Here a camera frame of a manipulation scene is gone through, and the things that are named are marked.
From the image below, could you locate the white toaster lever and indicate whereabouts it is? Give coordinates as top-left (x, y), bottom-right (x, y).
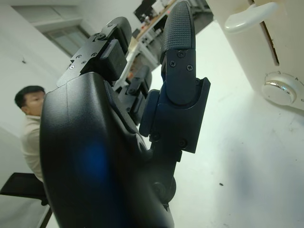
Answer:
top-left (224, 2), bottom-right (280, 29)

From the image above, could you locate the grey framed window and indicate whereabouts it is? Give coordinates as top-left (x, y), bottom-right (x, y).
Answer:
top-left (11, 4), bottom-right (90, 57)

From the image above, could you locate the silver toaster dial knob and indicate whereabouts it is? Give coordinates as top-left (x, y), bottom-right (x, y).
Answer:
top-left (261, 72), bottom-right (299, 106)

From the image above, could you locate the cluttered workbench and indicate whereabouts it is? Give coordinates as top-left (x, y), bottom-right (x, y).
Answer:
top-left (128, 0), bottom-right (214, 79)

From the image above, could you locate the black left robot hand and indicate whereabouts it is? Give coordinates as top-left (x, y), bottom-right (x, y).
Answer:
top-left (39, 0), bottom-right (211, 228)

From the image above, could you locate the black monitor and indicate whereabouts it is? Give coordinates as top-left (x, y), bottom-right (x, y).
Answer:
top-left (133, 0), bottom-right (157, 23)

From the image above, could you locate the white two-slot toaster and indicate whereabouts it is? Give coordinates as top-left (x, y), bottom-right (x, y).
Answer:
top-left (217, 0), bottom-right (304, 112)

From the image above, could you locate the person in beige jacket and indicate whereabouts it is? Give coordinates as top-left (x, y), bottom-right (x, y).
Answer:
top-left (14, 85), bottom-right (47, 182)

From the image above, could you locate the black office chair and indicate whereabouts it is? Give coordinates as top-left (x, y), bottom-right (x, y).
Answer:
top-left (0, 172), bottom-right (53, 228)

